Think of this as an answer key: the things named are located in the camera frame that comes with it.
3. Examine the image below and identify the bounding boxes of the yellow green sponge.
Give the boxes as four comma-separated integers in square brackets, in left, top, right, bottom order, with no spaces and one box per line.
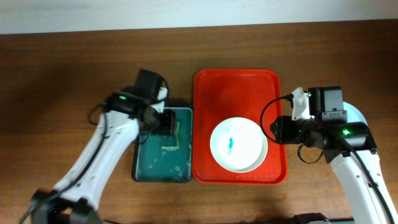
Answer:
[161,121,180,151]

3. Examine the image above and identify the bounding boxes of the white plate with green stain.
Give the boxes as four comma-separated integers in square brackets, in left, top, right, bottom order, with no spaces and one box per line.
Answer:
[210,117,268,173]

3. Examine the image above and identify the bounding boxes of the light blue plate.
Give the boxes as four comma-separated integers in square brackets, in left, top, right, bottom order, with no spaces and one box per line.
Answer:
[343,101,368,125]

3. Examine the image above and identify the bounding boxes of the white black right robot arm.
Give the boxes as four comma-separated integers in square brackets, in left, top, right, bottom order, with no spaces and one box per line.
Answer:
[264,86,397,223]

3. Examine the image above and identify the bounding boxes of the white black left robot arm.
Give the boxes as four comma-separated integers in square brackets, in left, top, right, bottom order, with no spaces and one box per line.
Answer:
[19,86,169,223]

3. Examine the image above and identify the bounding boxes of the dark green water tray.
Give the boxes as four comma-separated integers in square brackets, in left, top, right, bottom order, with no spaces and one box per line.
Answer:
[131,106,193,183]

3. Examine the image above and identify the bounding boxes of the red plastic tray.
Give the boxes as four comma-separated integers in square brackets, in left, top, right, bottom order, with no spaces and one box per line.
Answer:
[192,68,288,185]

